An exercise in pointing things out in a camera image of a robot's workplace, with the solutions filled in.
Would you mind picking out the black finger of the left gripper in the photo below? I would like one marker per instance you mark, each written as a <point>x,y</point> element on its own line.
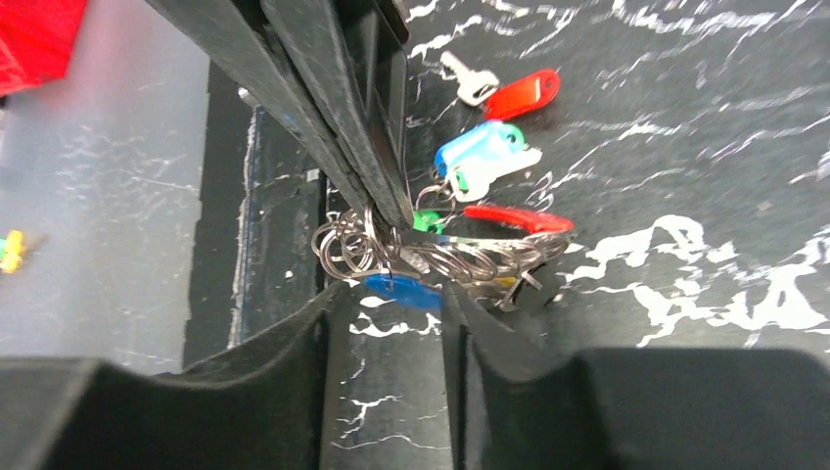
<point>238,38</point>

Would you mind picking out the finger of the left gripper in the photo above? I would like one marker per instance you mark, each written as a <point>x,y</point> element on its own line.
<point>350,60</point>

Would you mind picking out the key with red tag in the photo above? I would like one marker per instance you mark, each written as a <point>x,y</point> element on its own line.
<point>483,89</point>

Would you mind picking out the metal keyring with red handle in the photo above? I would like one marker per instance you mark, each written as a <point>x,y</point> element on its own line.
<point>491,251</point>

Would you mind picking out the key with blue tag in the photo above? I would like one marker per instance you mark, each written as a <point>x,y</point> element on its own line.
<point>404,290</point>

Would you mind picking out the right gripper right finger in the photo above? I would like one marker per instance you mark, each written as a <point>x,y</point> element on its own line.
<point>512,405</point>

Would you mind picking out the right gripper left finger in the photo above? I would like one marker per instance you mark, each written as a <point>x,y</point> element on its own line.
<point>270,403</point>

